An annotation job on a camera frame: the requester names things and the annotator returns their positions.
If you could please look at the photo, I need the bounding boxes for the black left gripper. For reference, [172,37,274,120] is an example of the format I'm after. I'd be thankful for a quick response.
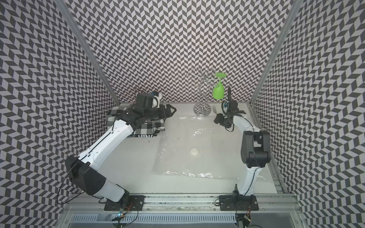
[144,103,176,121]

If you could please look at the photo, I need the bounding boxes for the grey white checked shirt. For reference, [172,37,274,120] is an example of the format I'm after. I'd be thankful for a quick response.
[106,105,166,138]

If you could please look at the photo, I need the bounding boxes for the clear vacuum bag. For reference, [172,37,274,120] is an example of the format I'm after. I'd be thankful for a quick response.
[153,115,246,180]

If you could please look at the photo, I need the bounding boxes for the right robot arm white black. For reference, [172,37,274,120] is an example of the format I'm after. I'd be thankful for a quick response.
[214,114,271,196]

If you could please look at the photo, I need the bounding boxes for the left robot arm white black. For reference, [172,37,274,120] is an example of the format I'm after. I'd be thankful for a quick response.
[65,104,177,205]

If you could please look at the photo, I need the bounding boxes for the white bag valve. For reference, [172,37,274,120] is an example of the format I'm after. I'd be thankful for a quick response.
[190,147,199,156]

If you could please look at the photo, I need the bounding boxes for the green plastic wine glass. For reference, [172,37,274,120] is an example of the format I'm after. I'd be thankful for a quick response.
[213,72,227,100]

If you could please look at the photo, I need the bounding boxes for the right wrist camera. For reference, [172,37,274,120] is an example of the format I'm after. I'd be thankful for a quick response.
[221,100,239,115]

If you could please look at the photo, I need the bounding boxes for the wire glass rack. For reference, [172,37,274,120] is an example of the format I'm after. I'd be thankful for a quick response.
[188,67,215,118]

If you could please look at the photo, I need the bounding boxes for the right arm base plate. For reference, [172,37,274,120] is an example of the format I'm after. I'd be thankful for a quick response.
[219,195,259,211]

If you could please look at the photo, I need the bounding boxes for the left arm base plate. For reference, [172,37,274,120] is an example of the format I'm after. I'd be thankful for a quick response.
[104,195,145,211]

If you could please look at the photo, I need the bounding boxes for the aluminium front rail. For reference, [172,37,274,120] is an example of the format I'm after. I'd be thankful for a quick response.
[62,192,303,214]

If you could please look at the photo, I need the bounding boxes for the aluminium corner post right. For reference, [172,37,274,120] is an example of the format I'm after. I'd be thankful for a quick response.
[249,0,303,106]

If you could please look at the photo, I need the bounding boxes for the aluminium corner post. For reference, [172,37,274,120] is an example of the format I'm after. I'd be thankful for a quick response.
[249,0,303,106]
[54,0,120,105]

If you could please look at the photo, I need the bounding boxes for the aluminium corner post left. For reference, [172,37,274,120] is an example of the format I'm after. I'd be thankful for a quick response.
[54,0,120,105]

